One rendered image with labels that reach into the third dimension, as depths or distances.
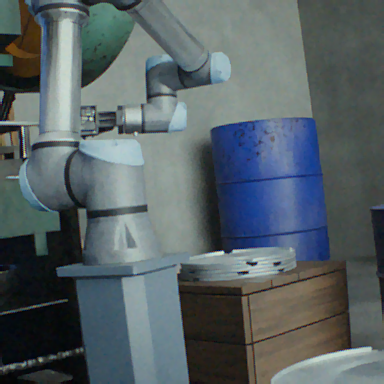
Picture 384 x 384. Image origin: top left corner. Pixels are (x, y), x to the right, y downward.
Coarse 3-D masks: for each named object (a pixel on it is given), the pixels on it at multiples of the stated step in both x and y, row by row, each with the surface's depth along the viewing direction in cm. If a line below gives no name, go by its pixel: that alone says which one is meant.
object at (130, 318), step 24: (120, 264) 131; (144, 264) 129; (168, 264) 136; (96, 288) 133; (120, 288) 130; (144, 288) 131; (168, 288) 137; (96, 312) 133; (120, 312) 130; (144, 312) 131; (168, 312) 136; (96, 336) 134; (120, 336) 131; (144, 336) 131; (168, 336) 136; (96, 360) 135; (120, 360) 132; (144, 360) 131; (168, 360) 135
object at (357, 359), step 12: (360, 348) 101; (312, 360) 99; (324, 360) 99; (336, 360) 98; (348, 360) 97; (360, 360) 97; (372, 360) 96; (288, 372) 96; (300, 372) 95; (312, 372) 94; (324, 372) 93; (336, 372) 92; (348, 372) 89; (360, 372) 88; (372, 372) 88
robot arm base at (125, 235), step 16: (128, 208) 133; (144, 208) 136; (96, 224) 134; (112, 224) 133; (128, 224) 133; (144, 224) 135; (96, 240) 133; (112, 240) 132; (128, 240) 133; (144, 240) 134; (96, 256) 133; (112, 256) 132; (128, 256) 132; (144, 256) 133; (160, 256) 137
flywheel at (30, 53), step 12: (24, 0) 226; (24, 12) 226; (24, 24) 227; (36, 24) 222; (24, 36) 228; (36, 36) 223; (12, 48) 231; (24, 48) 228; (36, 48) 223; (24, 60) 223; (36, 60) 218; (12, 72) 228; (24, 72) 223; (36, 72) 218
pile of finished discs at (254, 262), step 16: (208, 256) 197; (224, 256) 186; (240, 256) 181; (256, 256) 181; (272, 256) 173; (288, 256) 177; (192, 272) 179; (208, 272) 173; (224, 272) 172; (240, 272) 176; (256, 272) 172; (272, 272) 173
